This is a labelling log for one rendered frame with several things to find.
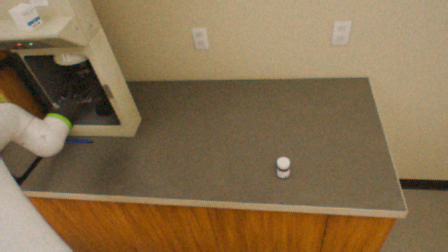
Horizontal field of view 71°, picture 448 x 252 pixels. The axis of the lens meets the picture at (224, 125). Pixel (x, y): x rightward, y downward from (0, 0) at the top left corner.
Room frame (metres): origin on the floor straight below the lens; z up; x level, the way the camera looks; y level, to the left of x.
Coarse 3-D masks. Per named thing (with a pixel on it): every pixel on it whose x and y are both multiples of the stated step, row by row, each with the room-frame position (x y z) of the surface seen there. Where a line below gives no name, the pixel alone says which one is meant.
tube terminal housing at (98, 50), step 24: (0, 0) 1.06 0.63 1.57; (24, 0) 1.04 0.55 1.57; (48, 0) 1.02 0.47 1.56; (72, 0) 1.02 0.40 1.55; (96, 24) 1.08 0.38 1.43; (72, 48) 1.02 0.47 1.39; (96, 48) 1.03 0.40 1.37; (96, 72) 1.01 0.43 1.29; (120, 72) 1.10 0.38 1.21; (120, 96) 1.03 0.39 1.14; (120, 120) 1.01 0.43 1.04
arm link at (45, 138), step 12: (36, 120) 0.81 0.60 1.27; (48, 120) 0.84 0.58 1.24; (60, 120) 0.85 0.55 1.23; (24, 132) 0.76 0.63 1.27; (36, 132) 0.77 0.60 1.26; (48, 132) 0.78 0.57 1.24; (60, 132) 0.80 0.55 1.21; (24, 144) 0.75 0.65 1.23; (36, 144) 0.75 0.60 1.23; (48, 144) 0.75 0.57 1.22; (60, 144) 0.77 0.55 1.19; (48, 156) 0.75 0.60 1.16
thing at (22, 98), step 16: (0, 80) 0.98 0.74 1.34; (16, 80) 1.02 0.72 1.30; (0, 96) 0.94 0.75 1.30; (16, 96) 0.99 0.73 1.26; (32, 96) 1.04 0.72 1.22; (32, 112) 1.00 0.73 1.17; (16, 144) 0.88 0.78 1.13; (16, 160) 0.84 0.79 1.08; (32, 160) 0.88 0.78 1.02; (16, 176) 0.80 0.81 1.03
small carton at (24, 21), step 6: (18, 6) 0.99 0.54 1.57; (24, 6) 0.98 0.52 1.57; (30, 6) 0.98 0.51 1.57; (12, 12) 0.96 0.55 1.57; (18, 12) 0.94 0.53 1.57; (24, 12) 0.95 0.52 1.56; (30, 12) 0.97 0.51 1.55; (36, 12) 0.98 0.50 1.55; (18, 18) 0.95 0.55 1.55; (24, 18) 0.94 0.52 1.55; (30, 18) 0.96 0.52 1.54; (36, 18) 0.97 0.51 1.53; (18, 24) 0.96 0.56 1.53; (24, 24) 0.95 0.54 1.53; (30, 24) 0.95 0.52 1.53; (36, 24) 0.96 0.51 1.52; (30, 30) 0.94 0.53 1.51
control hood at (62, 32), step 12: (0, 24) 1.03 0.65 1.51; (12, 24) 1.01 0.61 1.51; (48, 24) 0.97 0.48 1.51; (60, 24) 0.95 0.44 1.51; (72, 24) 0.97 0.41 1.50; (0, 36) 0.94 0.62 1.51; (12, 36) 0.93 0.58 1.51; (24, 36) 0.92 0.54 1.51; (36, 36) 0.91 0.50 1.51; (48, 36) 0.90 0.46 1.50; (60, 36) 0.90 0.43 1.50; (72, 36) 0.94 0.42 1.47; (84, 36) 1.00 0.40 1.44; (0, 48) 1.03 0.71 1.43; (48, 48) 1.01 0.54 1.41
